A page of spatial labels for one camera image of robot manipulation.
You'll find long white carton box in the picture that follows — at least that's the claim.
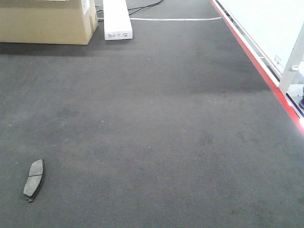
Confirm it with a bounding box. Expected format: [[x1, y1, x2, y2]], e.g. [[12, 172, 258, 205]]
[[103, 0, 133, 40]]

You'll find dark grey conveyor belt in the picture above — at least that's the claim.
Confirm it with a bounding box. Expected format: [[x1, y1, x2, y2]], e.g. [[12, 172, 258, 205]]
[[0, 0, 304, 228]]

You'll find white machine panel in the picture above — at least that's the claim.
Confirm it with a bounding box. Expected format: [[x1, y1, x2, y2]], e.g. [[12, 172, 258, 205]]
[[215, 0, 304, 95]]

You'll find grey brake pad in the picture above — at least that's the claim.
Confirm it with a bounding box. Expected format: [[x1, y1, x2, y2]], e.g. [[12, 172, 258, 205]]
[[23, 159, 46, 203]]

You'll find brown cardboard box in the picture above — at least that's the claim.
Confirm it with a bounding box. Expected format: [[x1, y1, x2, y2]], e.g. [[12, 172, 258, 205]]
[[0, 0, 98, 45]]

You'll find red conveyor side rail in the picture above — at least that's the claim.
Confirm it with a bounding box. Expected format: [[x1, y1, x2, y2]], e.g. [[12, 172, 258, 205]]
[[210, 0, 304, 135]]

